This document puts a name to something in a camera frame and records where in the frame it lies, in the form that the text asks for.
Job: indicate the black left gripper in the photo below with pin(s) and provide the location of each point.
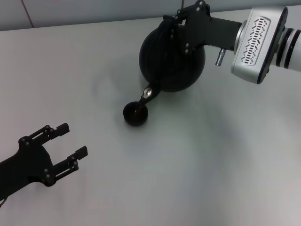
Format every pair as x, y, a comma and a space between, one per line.
26, 164

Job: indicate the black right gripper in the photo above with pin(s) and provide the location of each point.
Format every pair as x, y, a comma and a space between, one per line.
211, 33

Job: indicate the black round teapot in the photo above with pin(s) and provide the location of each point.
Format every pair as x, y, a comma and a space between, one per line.
171, 70

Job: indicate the dark brown teacup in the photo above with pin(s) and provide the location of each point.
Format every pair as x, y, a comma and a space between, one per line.
135, 115

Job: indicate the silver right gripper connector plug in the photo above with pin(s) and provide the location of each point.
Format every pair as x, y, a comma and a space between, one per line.
219, 57

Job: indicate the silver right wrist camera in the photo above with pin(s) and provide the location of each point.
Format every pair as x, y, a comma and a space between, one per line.
256, 42

